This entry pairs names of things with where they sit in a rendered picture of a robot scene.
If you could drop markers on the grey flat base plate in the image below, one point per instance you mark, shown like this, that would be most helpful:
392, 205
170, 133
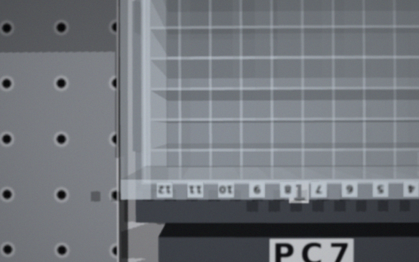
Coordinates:
58, 131

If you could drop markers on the dark grey plate carrier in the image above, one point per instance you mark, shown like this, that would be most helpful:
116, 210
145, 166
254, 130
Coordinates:
284, 230

